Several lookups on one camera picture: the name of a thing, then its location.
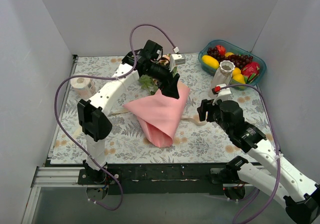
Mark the pink wrapping paper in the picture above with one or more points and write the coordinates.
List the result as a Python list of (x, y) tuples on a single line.
[(159, 115)]

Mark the cream ribbon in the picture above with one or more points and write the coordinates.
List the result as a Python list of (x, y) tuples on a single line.
[(195, 119)]

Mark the floral patterned table mat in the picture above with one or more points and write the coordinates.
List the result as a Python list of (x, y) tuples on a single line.
[(127, 143)]

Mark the yellow mango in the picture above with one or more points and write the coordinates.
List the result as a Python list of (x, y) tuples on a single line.
[(210, 61)]

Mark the dark purple grapes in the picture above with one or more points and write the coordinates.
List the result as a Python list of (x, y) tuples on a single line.
[(239, 60)]

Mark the aluminium frame rail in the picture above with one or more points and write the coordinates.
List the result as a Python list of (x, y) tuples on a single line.
[(61, 200)]

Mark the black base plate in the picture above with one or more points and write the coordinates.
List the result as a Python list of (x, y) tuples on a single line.
[(153, 178)]

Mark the pink dragon fruit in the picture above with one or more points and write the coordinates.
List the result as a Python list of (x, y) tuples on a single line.
[(250, 71)]

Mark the artificial flower bouquet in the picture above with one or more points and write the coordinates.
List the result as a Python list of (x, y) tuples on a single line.
[(151, 84)]

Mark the teal plastic fruit basket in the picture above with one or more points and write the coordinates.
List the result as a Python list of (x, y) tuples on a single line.
[(236, 50)]

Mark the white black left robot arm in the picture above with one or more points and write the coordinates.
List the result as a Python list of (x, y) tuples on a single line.
[(93, 113)]

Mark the red apple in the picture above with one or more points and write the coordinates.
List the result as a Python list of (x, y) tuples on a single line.
[(221, 49)]

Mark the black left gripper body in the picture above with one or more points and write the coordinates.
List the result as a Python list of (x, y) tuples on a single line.
[(169, 80)]

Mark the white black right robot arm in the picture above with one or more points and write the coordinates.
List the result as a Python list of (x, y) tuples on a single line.
[(298, 194)]

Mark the white ribbed vase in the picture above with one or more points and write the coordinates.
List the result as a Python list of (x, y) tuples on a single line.
[(223, 75)]

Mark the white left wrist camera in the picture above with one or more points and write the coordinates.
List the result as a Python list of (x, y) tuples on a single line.
[(177, 59)]

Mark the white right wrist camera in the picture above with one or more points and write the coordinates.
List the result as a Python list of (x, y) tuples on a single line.
[(221, 92)]

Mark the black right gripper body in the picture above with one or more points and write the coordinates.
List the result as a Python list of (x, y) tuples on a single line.
[(204, 109)]

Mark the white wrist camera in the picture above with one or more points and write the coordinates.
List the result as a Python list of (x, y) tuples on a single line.
[(177, 59), (221, 92)]

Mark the yellow lemon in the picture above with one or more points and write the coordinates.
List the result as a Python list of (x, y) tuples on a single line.
[(239, 78), (236, 71)]

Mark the orange fruit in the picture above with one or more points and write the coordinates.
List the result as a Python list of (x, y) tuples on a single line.
[(228, 54)]

